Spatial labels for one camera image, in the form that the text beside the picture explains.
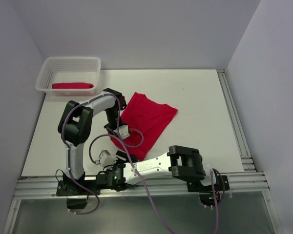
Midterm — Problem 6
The white plastic basket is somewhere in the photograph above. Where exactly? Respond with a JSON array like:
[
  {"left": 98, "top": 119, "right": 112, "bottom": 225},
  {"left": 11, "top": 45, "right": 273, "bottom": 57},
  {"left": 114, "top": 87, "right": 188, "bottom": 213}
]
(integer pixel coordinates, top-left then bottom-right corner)
[{"left": 36, "top": 57, "right": 101, "bottom": 96}]

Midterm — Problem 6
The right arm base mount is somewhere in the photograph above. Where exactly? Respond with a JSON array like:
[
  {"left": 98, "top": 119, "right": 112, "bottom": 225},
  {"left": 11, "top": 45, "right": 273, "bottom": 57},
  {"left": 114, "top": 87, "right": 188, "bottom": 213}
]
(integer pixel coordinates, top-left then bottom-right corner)
[{"left": 187, "top": 174, "right": 230, "bottom": 207}]

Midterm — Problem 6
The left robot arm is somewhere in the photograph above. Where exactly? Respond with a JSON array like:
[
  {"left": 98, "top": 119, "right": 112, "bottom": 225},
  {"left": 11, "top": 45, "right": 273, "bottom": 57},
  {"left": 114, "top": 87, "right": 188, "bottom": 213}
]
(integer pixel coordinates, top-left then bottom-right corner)
[{"left": 58, "top": 88, "right": 130, "bottom": 195}]

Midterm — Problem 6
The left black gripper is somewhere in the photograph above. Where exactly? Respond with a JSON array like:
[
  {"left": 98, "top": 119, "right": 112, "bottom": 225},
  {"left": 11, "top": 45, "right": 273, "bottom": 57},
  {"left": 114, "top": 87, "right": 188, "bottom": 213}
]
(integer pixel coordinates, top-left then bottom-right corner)
[{"left": 104, "top": 107, "right": 128, "bottom": 139}]

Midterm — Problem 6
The aluminium right rail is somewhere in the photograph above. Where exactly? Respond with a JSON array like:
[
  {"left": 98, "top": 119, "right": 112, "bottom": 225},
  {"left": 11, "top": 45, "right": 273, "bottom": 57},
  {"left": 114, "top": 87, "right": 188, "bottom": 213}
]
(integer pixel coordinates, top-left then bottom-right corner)
[{"left": 217, "top": 69, "right": 257, "bottom": 172}]

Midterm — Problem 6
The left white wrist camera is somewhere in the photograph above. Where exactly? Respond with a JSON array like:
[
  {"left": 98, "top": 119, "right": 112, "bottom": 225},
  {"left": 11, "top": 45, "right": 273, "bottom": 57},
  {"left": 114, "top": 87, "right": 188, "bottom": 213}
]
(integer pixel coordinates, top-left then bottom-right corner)
[{"left": 118, "top": 124, "right": 130, "bottom": 139}]

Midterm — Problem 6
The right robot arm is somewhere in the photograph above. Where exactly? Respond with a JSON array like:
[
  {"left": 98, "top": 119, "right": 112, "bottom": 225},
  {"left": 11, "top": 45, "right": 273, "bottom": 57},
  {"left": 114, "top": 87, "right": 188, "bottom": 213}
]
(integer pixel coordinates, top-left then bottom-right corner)
[{"left": 96, "top": 145, "right": 230, "bottom": 193}]

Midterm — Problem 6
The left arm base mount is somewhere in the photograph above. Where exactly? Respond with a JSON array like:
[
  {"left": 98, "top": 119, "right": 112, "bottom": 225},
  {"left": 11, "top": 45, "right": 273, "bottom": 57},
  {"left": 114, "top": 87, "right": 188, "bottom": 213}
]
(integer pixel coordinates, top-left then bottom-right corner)
[{"left": 56, "top": 178, "right": 100, "bottom": 210}]

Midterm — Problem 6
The rolled red t shirt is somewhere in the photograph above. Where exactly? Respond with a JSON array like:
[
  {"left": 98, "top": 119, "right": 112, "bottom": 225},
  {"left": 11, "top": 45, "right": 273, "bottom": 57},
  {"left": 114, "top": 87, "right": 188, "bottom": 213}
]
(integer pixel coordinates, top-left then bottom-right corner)
[{"left": 52, "top": 82, "right": 94, "bottom": 89}]

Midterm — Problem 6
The aluminium front rail frame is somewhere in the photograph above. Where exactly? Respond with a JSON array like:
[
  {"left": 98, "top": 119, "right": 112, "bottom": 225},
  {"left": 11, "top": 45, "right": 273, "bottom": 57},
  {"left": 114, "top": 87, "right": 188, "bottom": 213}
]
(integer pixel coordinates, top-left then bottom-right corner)
[{"left": 3, "top": 172, "right": 284, "bottom": 234}]

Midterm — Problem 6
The red t shirt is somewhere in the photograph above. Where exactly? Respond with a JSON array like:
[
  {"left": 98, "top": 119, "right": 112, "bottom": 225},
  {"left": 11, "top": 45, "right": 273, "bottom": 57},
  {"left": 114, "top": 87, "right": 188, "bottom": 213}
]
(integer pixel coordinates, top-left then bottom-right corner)
[
  {"left": 52, "top": 82, "right": 94, "bottom": 89},
  {"left": 121, "top": 93, "right": 178, "bottom": 161}
]

